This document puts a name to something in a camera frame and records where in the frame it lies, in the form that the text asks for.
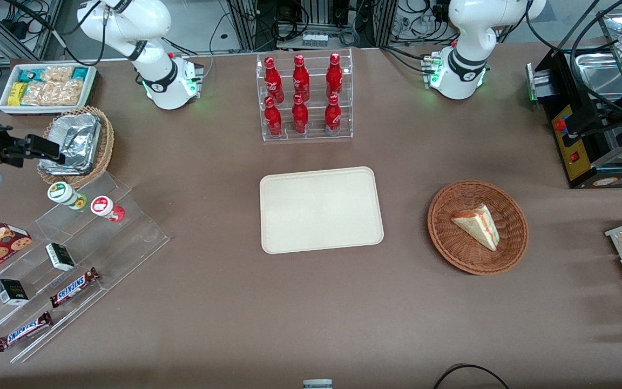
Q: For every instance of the green gum bottle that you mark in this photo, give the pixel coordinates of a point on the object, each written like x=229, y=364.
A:
x=66, y=195

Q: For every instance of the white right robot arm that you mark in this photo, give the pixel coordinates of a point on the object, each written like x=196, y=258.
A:
x=162, y=81

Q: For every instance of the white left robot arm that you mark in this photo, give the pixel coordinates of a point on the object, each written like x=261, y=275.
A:
x=465, y=38

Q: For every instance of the aluminium foil tray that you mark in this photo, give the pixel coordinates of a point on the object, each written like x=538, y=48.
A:
x=76, y=140

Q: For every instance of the red gum bottle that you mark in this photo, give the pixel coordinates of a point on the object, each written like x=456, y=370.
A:
x=107, y=208

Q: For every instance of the beige plastic tray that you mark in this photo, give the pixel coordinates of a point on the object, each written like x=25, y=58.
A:
x=322, y=210

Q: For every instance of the black food warmer machine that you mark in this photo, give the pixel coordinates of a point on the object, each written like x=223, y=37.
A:
x=575, y=156

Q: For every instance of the white plastic bin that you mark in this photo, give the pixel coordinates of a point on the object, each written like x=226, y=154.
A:
x=4, y=108

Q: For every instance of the yellow snack pack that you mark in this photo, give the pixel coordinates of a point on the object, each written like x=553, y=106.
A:
x=17, y=93

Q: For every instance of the clear cracker bag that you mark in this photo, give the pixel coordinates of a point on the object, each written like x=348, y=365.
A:
x=54, y=93
x=57, y=73

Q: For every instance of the teal snack pack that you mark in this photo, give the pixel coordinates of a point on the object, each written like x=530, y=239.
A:
x=30, y=74
x=80, y=73

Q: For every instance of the oval wicker basket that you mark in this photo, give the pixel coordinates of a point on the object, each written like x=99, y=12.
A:
x=105, y=146

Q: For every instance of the small black box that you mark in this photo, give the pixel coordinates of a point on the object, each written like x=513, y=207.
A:
x=60, y=256
x=11, y=292

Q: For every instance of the clear acrylic stepped stand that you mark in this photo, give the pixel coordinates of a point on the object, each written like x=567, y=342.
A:
x=100, y=254

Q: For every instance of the Snickers bar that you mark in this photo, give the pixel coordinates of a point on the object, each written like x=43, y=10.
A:
x=74, y=287
x=24, y=331

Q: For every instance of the wrapped triangle sandwich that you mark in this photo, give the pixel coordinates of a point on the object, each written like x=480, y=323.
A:
x=478, y=226

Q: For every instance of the round brown wicker basket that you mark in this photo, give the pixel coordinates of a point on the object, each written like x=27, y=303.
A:
x=446, y=243

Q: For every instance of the red cola bottle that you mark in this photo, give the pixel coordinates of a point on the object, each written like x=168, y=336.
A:
x=332, y=118
x=273, y=120
x=334, y=76
x=300, y=118
x=273, y=81
x=301, y=80

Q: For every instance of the clear acrylic bottle rack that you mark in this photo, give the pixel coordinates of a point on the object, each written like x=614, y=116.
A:
x=316, y=135

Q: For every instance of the white power strip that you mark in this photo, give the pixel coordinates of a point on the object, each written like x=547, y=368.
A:
x=315, y=39

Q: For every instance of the small grey device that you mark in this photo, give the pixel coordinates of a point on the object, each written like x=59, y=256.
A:
x=317, y=384

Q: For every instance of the aluminium frame profile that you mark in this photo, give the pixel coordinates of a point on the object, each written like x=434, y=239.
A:
x=25, y=38

